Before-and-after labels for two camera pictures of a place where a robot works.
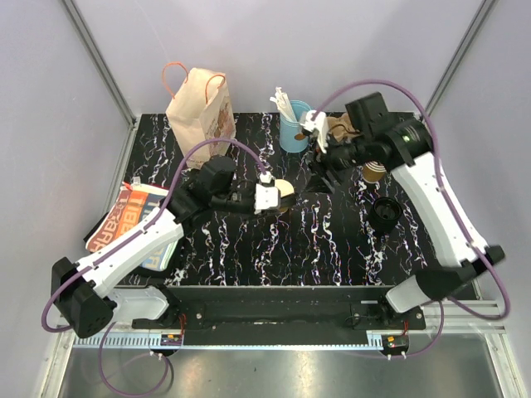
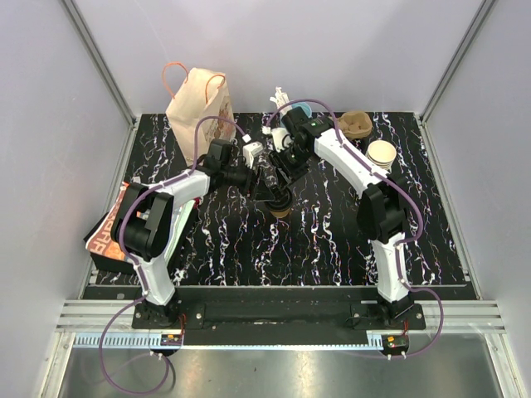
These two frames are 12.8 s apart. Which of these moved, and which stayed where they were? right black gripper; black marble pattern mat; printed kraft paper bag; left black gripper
Moved: right black gripper; left black gripper
Stayed: printed kraft paper bag; black marble pattern mat
